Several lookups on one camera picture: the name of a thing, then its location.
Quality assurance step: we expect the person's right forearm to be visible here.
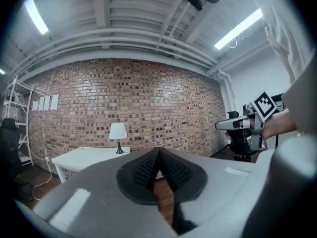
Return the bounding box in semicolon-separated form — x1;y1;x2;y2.
262;108;298;141

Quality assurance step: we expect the white metal shelf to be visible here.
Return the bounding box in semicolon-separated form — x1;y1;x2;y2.
2;75;35;168

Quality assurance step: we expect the white wall pipe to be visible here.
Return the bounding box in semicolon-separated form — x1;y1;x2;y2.
207;67;237;114

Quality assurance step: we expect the white square table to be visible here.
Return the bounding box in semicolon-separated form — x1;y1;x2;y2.
51;146;131;184

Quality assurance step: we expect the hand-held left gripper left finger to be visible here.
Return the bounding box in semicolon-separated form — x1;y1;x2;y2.
33;147;178;238

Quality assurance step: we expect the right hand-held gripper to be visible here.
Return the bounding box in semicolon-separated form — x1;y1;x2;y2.
214;90;279;151

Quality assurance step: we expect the black office chair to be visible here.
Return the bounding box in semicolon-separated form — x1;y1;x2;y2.
224;111;260;162
0;117;34;204

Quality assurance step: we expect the long white cable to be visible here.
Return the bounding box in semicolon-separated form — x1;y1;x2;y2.
31;147;53;201

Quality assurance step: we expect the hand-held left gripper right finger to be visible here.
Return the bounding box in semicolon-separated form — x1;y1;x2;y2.
159;148;269;235

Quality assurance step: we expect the white shade table lamp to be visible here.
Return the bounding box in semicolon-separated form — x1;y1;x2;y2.
108;122;128;155

